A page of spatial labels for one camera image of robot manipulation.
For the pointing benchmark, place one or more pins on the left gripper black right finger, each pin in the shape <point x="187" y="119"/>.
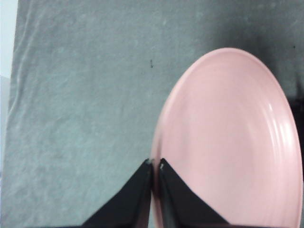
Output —
<point x="183" y="206"/>

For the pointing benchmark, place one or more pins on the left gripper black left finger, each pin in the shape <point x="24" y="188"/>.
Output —
<point x="130" y="204"/>

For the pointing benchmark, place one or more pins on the pink plate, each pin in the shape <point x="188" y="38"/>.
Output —
<point x="225" y="118"/>

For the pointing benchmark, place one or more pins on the black plate rack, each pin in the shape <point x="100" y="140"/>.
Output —
<point x="299" y="107"/>

